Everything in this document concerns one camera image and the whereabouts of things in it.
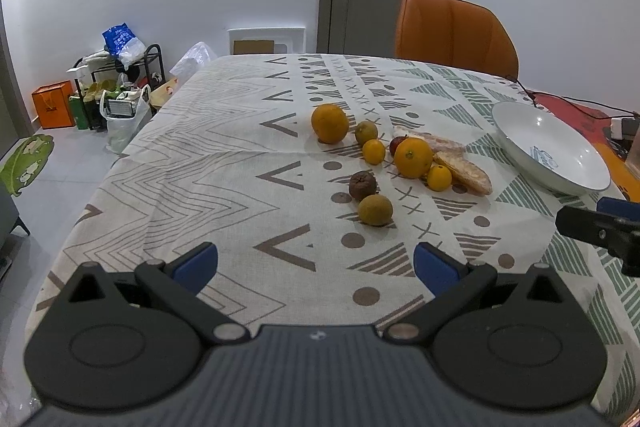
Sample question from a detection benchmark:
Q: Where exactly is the patterned white tablecloth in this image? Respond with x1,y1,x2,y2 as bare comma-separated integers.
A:
27,54,639,421

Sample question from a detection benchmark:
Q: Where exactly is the black cable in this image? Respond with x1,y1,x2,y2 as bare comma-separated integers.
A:
504,74,640,118

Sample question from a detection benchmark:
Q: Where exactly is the small red apple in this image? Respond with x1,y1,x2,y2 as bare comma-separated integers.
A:
388,135,407,156

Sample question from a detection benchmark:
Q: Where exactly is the peeled pomelo segment front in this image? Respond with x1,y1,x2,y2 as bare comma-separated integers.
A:
434,150,492,196

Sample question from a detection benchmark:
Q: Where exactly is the blue plastic bag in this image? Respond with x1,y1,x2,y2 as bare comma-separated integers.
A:
102,23,136,56

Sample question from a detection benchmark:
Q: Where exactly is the clear plastic bag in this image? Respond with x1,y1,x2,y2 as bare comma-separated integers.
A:
169,41,217,82

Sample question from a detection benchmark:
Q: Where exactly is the small green-brown fruit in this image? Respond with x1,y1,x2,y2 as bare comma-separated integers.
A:
354,120,378,147

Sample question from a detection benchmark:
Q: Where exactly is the orange paper bag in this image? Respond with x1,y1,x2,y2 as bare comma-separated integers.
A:
32,80,75,129

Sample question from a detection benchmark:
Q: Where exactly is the green-brown round fruit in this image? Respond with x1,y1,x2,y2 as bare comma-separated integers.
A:
358,194,394,227

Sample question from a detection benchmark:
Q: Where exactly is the green leaf floor mat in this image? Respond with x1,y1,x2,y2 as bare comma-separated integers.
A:
1,134,54,197

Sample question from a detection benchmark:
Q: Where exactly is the black metal rack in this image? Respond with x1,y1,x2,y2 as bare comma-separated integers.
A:
68,43,166,131

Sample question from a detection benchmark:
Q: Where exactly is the orange leather chair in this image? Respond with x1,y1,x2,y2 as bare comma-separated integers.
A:
395,0,520,81

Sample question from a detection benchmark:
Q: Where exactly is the small tangerine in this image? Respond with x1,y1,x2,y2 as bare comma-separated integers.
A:
426,164,452,192
361,139,386,166

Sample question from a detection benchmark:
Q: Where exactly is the white ceramic plate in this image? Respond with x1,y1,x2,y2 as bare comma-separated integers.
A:
491,102,611,196

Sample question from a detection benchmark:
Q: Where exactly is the large orange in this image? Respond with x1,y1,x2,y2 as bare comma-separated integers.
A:
394,138,434,179
311,104,349,145

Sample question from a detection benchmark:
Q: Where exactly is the white plastic bag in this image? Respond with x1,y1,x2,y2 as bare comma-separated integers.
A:
99,86,152,154

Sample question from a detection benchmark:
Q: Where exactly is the dark wrinkled red fruit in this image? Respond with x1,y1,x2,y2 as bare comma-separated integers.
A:
348,171,378,202

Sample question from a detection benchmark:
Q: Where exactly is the red orange cartoon mat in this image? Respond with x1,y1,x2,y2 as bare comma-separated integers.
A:
533,91,639,202

